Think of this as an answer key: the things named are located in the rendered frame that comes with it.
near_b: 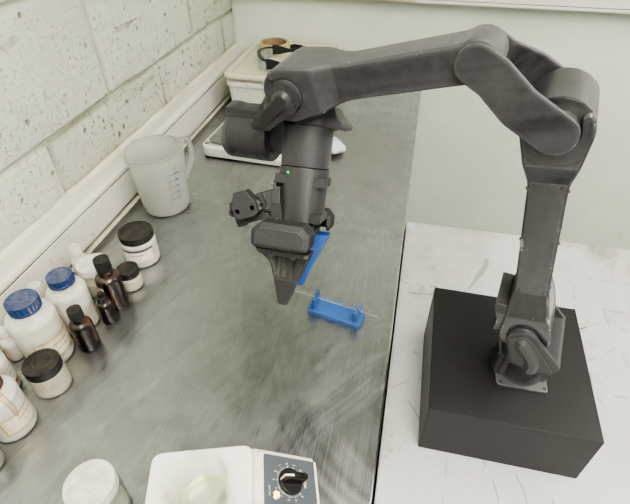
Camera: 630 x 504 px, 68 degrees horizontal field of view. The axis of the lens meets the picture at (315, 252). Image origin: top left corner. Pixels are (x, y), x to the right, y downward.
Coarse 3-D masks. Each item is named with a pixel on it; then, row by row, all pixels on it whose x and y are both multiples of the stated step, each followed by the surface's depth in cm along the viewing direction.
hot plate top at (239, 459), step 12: (156, 456) 56; (168, 456) 56; (228, 456) 56; (240, 456) 56; (252, 456) 56; (156, 468) 55; (228, 468) 55; (240, 468) 55; (252, 468) 55; (156, 480) 54; (240, 480) 54; (252, 480) 54; (240, 492) 53; (252, 492) 53
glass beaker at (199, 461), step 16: (208, 448) 49; (176, 464) 48; (192, 464) 50; (208, 464) 50; (224, 464) 48; (160, 480) 46; (176, 480) 49; (224, 480) 52; (160, 496) 45; (176, 496) 50; (224, 496) 46
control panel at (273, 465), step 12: (264, 456) 59; (276, 456) 59; (264, 468) 57; (276, 468) 58; (300, 468) 60; (312, 468) 61; (264, 480) 56; (276, 480) 57; (312, 480) 60; (264, 492) 55; (300, 492) 58; (312, 492) 58
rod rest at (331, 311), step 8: (312, 304) 84; (320, 304) 86; (328, 304) 86; (336, 304) 86; (360, 304) 82; (312, 312) 85; (320, 312) 84; (328, 312) 84; (336, 312) 84; (344, 312) 84; (352, 312) 84; (360, 312) 83; (336, 320) 83; (344, 320) 83; (352, 320) 83; (360, 320) 83
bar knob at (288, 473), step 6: (288, 468) 59; (282, 474) 58; (288, 474) 56; (294, 474) 57; (300, 474) 57; (306, 474) 58; (282, 480) 57; (288, 480) 56; (294, 480) 57; (300, 480) 57; (282, 486) 57; (288, 486) 57; (294, 486) 57; (300, 486) 58; (288, 492) 56; (294, 492) 57
